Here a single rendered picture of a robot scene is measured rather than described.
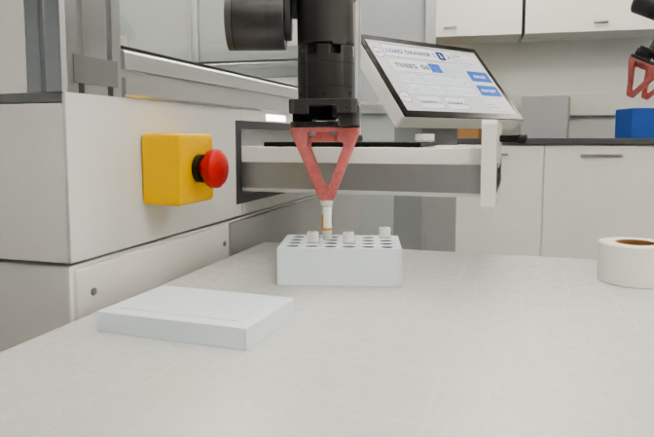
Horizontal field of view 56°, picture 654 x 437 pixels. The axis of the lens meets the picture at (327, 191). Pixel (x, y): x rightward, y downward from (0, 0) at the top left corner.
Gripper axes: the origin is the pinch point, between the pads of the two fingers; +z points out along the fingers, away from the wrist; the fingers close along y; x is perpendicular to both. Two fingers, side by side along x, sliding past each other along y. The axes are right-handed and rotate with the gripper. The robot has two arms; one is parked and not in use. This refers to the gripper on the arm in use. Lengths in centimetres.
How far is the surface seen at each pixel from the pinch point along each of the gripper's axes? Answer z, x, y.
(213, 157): -3.7, -11.2, 2.2
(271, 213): 5.9, -10.8, -30.5
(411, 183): 0.2, 9.6, -15.0
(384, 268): 7.3, 5.8, 2.9
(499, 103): -16, 45, -131
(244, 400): 9.3, -2.7, 29.8
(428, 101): -16, 21, -110
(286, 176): -0.5, -6.7, -18.8
